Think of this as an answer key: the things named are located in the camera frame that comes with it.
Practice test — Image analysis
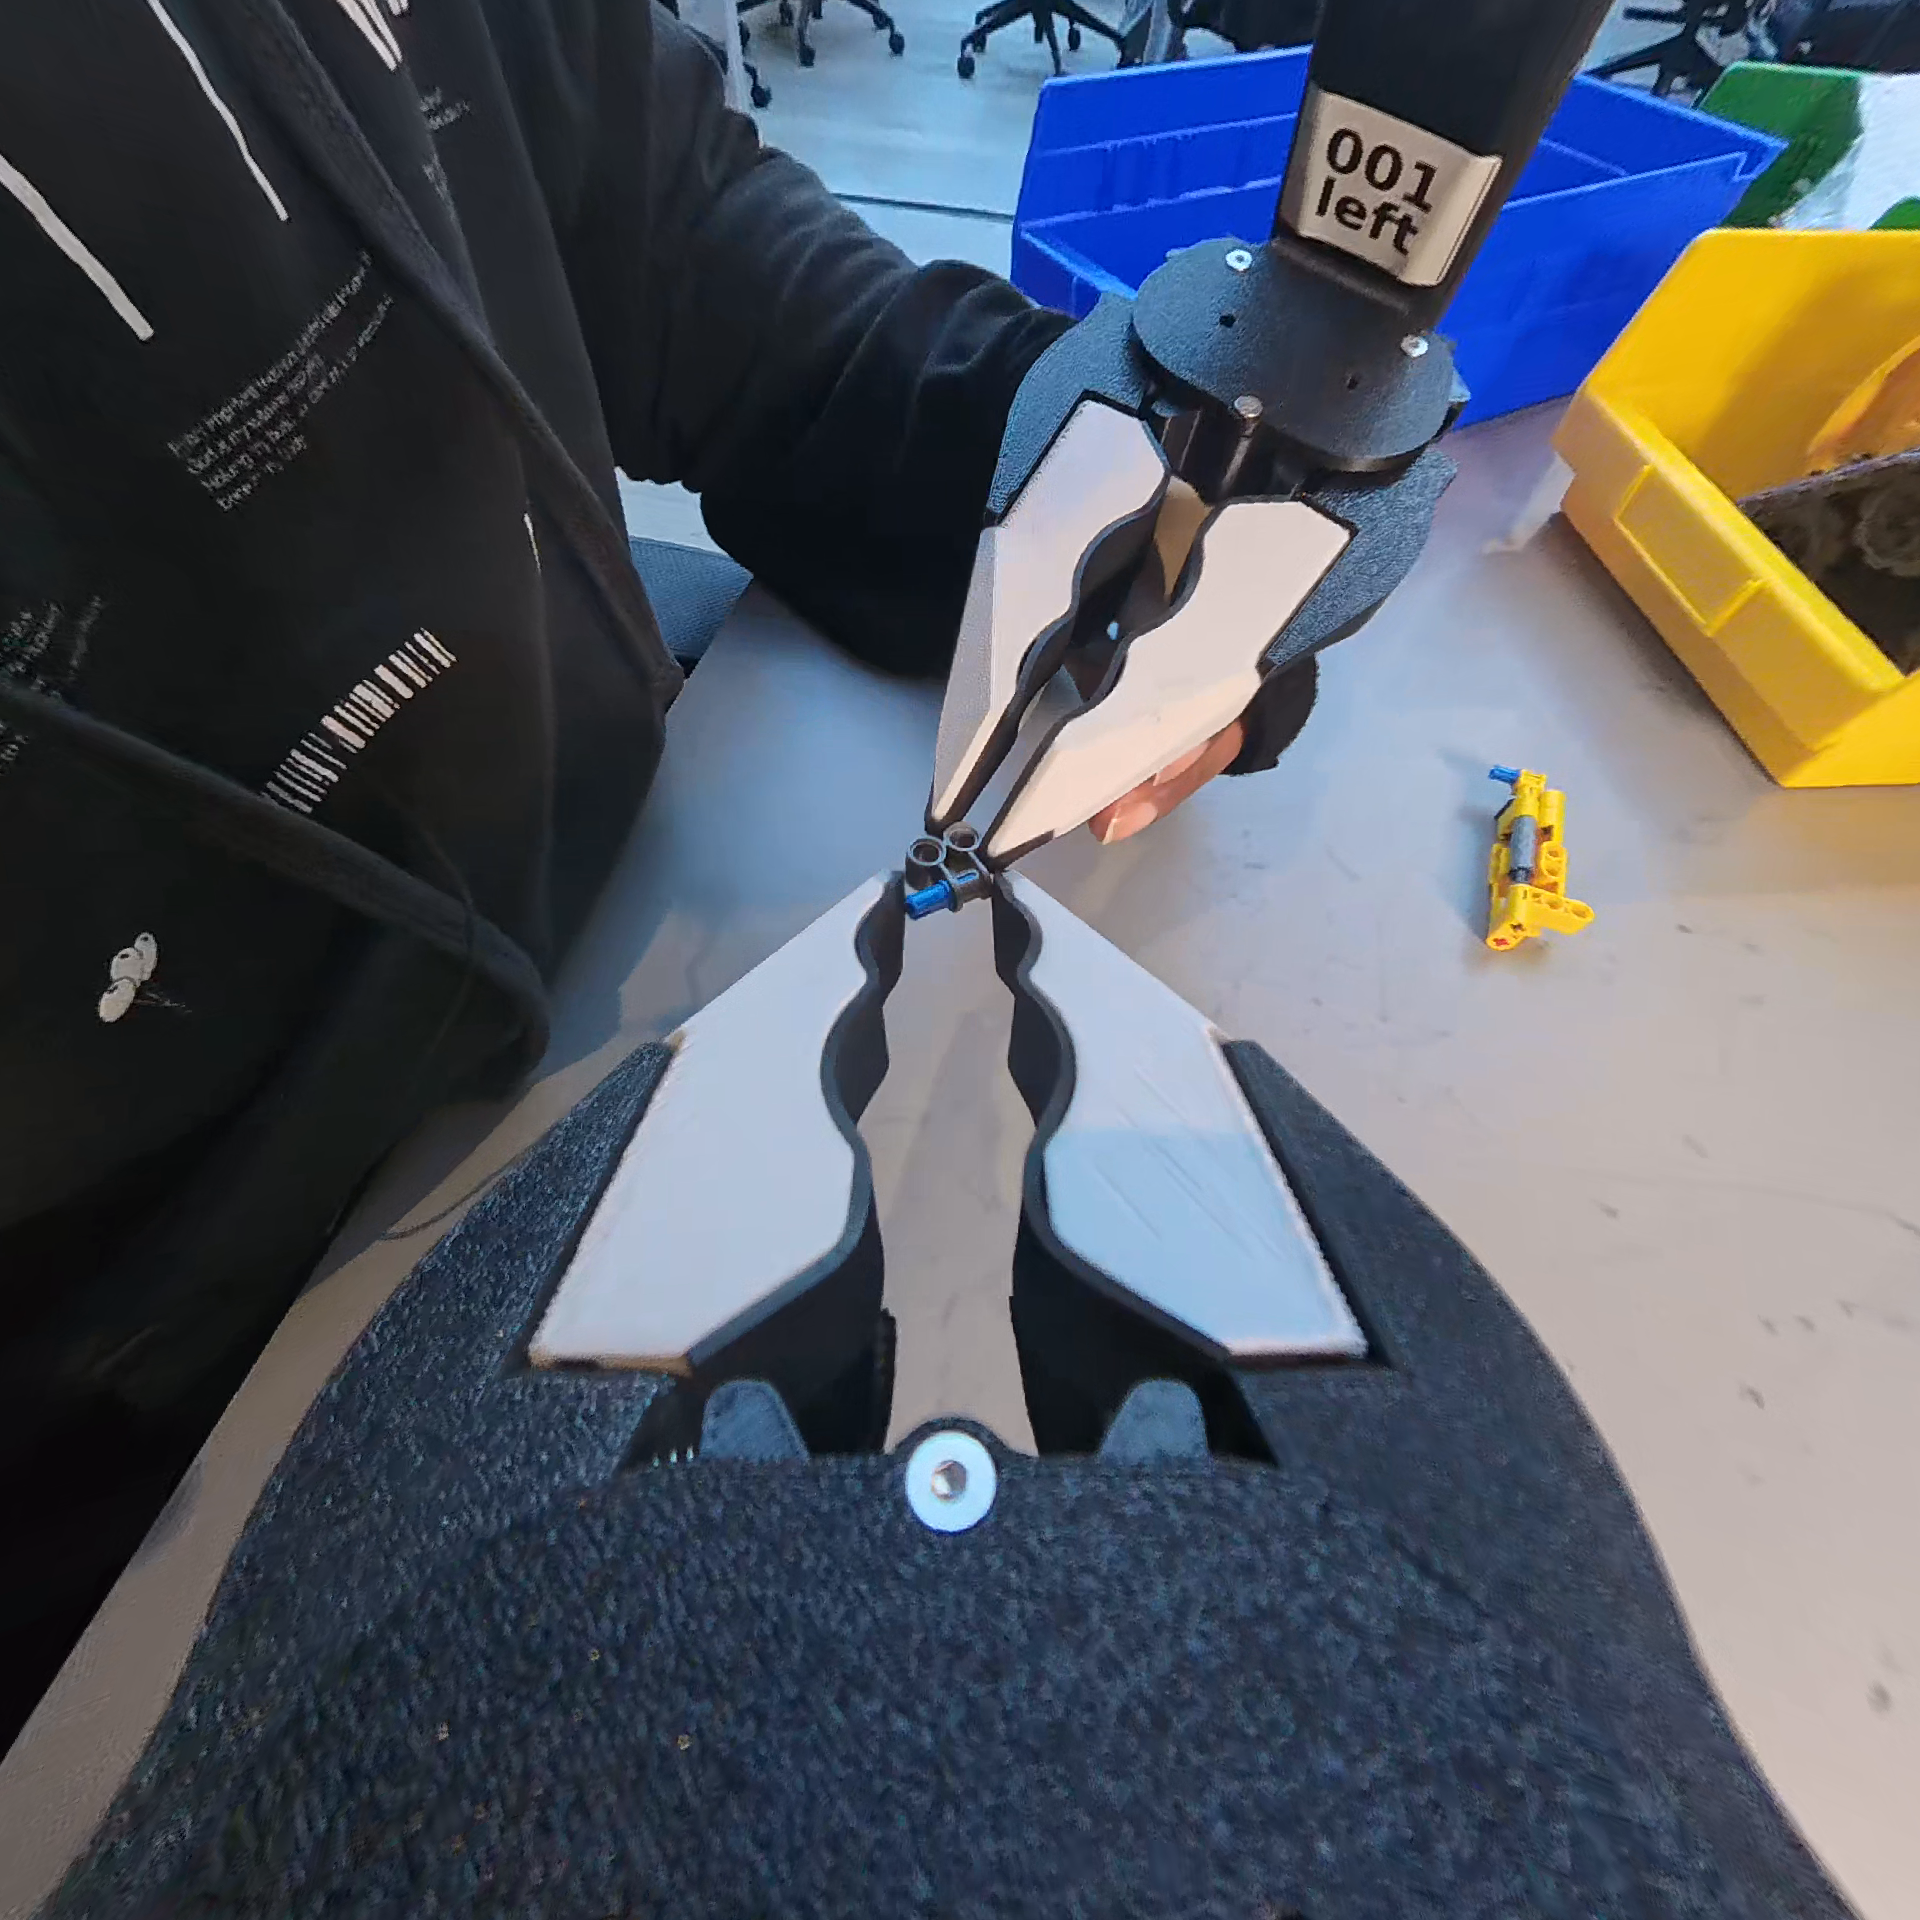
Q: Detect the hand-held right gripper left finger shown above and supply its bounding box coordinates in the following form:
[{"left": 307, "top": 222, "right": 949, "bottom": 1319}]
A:
[{"left": 529, "top": 871, "right": 913, "bottom": 1457}]

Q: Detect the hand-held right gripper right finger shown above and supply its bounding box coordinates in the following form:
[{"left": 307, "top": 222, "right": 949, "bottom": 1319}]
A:
[{"left": 988, "top": 871, "right": 1370, "bottom": 1457}]

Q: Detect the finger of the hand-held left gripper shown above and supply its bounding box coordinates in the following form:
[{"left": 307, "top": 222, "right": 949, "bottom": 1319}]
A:
[
  {"left": 979, "top": 499, "right": 1355, "bottom": 874},
  {"left": 929, "top": 393, "right": 1176, "bottom": 841}
]

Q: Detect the grey connector with blue pin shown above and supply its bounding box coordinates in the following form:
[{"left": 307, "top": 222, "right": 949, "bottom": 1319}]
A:
[{"left": 901, "top": 828, "right": 1000, "bottom": 921}]

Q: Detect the person's left forearm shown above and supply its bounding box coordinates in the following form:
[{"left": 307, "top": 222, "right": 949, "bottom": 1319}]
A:
[{"left": 614, "top": 17, "right": 1326, "bottom": 780}]

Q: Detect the person's left hand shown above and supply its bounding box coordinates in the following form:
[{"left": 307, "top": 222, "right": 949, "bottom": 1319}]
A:
[{"left": 1089, "top": 719, "right": 1250, "bottom": 846}]

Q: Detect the blue plastic bin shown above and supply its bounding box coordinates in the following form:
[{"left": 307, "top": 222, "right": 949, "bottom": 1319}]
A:
[{"left": 1009, "top": 47, "right": 1789, "bottom": 430}]

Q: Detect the yellow plastic bin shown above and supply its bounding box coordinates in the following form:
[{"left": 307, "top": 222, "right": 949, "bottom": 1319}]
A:
[{"left": 1552, "top": 228, "right": 1920, "bottom": 790}]

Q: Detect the yellow toy brick assembly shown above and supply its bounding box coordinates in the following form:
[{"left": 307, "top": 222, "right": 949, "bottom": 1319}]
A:
[{"left": 1482, "top": 766, "right": 1595, "bottom": 954}]

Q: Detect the black office chair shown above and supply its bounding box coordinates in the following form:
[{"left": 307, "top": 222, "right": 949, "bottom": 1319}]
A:
[
  {"left": 1587, "top": 0, "right": 1728, "bottom": 97},
  {"left": 730, "top": 0, "right": 908, "bottom": 110},
  {"left": 960, "top": 0, "right": 1130, "bottom": 80}
]

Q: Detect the green plastic bin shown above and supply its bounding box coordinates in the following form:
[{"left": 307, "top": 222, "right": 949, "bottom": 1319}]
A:
[{"left": 1704, "top": 60, "right": 1920, "bottom": 231}]

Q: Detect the yellow toy part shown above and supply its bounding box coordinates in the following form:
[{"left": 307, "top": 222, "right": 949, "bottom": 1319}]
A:
[{"left": 1808, "top": 336, "right": 1920, "bottom": 459}]

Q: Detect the black rubber toy track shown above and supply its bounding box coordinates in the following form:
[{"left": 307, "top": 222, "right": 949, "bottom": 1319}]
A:
[{"left": 1740, "top": 450, "right": 1920, "bottom": 678}]

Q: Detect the person in black hoodie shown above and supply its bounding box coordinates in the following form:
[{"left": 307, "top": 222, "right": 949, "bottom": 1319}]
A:
[{"left": 0, "top": 0, "right": 692, "bottom": 1758}]

